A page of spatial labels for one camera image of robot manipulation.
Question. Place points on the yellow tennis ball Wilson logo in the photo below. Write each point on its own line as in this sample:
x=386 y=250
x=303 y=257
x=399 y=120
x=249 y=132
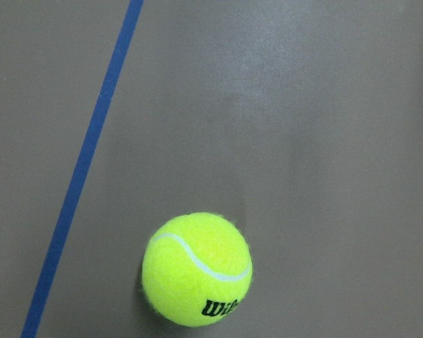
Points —
x=196 y=269

